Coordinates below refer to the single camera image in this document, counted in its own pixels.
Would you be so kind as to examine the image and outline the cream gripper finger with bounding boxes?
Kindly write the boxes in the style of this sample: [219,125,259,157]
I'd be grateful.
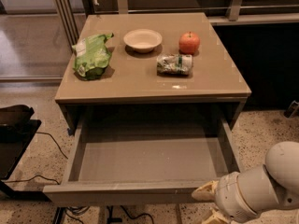
[201,208,232,224]
[192,180,218,202]

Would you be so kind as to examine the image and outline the grey top drawer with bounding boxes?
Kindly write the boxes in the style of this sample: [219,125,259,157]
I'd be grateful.
[44,105,242,207]

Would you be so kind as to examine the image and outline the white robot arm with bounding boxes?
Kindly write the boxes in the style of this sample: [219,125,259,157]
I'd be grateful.
[192,141,299,224]

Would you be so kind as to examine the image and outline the crumpled green-white snack bag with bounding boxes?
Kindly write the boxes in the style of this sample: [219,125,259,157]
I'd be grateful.
[157,54,193,76]

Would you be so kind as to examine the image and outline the grey-brown cabinet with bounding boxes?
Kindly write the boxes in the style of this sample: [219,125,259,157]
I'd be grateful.
[55,13,250,130]

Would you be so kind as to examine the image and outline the red apple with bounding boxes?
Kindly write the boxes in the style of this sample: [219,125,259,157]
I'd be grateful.
[178,32,200,54]

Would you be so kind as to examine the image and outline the white paper bowl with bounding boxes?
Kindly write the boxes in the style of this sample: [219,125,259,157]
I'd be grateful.
[123,29,163,53]

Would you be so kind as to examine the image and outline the green chip bag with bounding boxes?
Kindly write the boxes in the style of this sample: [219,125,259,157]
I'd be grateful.
[72,33,114,80]

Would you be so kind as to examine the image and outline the black chair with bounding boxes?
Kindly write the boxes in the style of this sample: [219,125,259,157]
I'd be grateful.
[0,105,50,202]

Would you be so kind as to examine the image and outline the black cable bundle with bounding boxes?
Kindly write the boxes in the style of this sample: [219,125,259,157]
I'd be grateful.
[52,204,156,224]

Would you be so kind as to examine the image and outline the black floor cable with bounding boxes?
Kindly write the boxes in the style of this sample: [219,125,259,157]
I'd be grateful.
[36,131,69,161]

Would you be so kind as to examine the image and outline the metal railing frame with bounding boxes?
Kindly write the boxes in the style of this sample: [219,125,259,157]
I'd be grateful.
[54,0,299,44]

